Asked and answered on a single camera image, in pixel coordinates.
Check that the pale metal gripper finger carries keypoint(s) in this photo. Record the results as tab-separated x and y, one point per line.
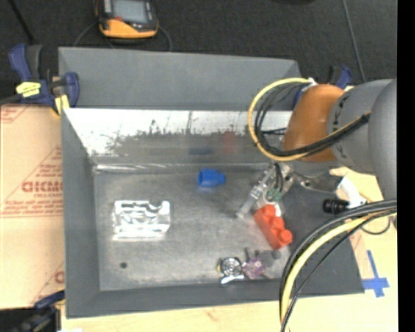
278	209
250	201

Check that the clear plastic box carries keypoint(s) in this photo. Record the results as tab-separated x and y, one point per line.
141	220

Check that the red toy brick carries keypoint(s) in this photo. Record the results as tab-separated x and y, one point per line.
275	228

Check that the purple small toy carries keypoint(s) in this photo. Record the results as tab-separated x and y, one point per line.
253	267

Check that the brown cardboard board red print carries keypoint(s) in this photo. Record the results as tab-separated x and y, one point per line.
27	199

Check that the black cylinder on white bracket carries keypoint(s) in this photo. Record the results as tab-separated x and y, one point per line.
335	206

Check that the grey metal bin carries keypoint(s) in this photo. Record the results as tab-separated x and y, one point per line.
180	81

